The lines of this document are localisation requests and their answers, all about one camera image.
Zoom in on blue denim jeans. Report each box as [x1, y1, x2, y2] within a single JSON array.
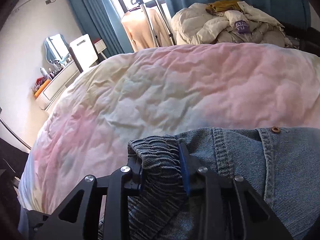
[[127, 127, 319, 239]]

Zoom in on metal clothes rack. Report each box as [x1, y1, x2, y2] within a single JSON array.
[[130, 0, 176, 48]]

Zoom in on white dresser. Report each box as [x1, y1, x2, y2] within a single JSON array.
[[35, 61, 80, 111]]

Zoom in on pastel tie-dye duvet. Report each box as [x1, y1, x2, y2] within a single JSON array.
[[18, 43, 319, 214]]

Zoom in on table mirror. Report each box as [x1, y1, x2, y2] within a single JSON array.
[[44, 34, 69, 64]]

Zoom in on white chair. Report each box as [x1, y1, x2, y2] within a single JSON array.
[[69, 34, 98, 73]]

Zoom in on cream puffy jacket pile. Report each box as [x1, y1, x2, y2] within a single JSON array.
[[171, 1, 293, 48]]

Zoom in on mustard yellow garment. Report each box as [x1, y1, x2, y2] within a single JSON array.
[[206, 0, 241, 15]]

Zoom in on teal curtain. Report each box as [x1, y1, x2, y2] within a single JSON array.
[[68, 0, 311, 57]]

